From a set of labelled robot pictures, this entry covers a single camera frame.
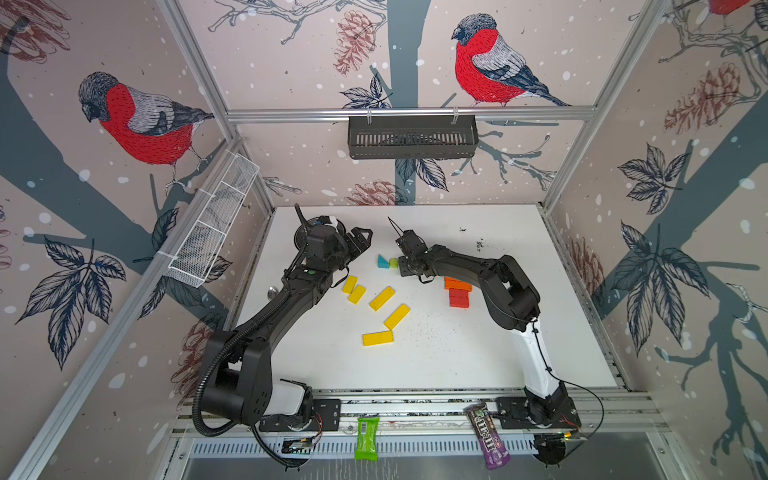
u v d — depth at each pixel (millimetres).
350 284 978
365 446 684
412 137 1041
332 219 796
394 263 1025
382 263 1037
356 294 959
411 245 815
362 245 757
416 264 764
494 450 683
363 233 790
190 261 801
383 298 949
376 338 873
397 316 917
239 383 414
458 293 930
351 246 744
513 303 567
